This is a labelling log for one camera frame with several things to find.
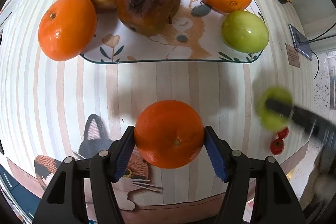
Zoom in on black charging cable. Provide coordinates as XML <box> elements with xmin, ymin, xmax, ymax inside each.
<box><xmin>301</xmin><ymin>29</ymin><xmax>336</xmax><ymax>81</ymax></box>

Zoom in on dark bruised red apple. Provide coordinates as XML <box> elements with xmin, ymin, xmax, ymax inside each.
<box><xmin>116</xmin><ymin>0</ymin><xmax>181</xmax><ymax>37</ymax></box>

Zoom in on striped cat-print table mat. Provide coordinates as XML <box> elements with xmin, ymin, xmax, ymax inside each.
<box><xmin>0</xmin><ymin>0</ymin><xmax>320</xmax><ymax>224</ymax></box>

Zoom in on cherry tomato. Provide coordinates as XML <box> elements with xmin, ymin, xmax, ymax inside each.
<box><xmin>277</xmin><ymin>127</ymin><xmax>289</xmax><ymax>139</ymax></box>
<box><xmin>270</xmin><ymin>138</ymin><xmax>285</xmax><ymax>155</ymax></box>

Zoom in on green apple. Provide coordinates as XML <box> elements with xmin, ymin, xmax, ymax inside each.
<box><xmin>257</xmin><ymin>86</ymin><xmax>293</xmax><ymax>132</ymax></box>
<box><xmin>221</xmin><ymin>10</ymin><xmax>269</xmax><ymax>53</ymax></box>

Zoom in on oval floral ceramic plate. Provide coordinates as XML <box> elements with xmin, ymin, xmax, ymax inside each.
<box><xmin>81</xmin><ymin>0</ymin><xmax>261</xmax><ymax>64</ymax></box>

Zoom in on blue smartphone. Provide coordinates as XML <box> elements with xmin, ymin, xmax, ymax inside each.
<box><xmin>288</xmin><ymin>24</ymin><xmax>313</xmax><ymax>61</ymax></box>

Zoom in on small mandarin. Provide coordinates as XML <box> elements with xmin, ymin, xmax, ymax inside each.
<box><xmin>38</xmin><ymin>0</ymin><xmax>97</xmax><ymax>61</ymax></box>

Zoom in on brown small card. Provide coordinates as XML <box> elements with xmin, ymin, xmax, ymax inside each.
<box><xmin>285</xmin><ymin>44</ymin><xmax>301</xmax><ymax>68</ymax></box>

